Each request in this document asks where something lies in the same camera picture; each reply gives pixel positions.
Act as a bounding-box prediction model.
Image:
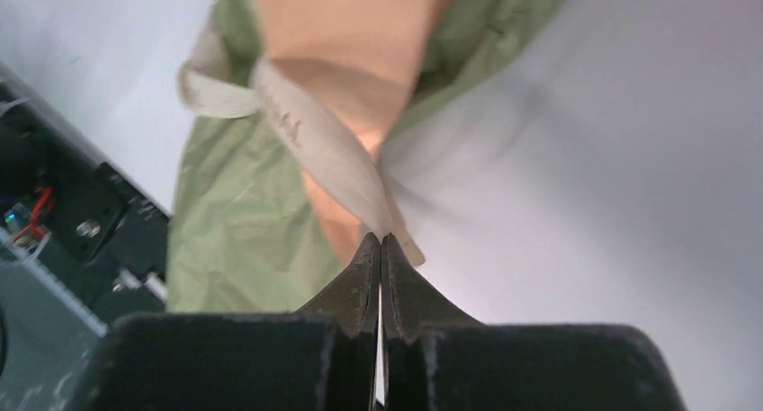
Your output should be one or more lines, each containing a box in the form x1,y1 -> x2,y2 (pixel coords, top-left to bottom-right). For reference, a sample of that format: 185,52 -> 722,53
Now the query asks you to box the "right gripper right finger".
380,235 -> 481,410

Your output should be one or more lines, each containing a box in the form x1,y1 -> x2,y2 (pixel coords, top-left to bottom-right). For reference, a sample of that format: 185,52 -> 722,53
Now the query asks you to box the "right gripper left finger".
297,233 -> 381,410

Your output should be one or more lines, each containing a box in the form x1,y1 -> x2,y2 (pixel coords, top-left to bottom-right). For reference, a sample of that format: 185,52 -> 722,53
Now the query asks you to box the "green pink flower bouquet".
166,0 -> 564,313

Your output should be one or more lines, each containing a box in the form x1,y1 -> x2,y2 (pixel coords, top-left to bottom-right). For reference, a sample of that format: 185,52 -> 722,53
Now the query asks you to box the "beige ribbon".
177,15 -> 426,267

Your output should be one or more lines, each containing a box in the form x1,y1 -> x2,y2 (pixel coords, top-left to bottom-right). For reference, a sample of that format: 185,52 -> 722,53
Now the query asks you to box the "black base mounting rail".
1,67 -> 168,324

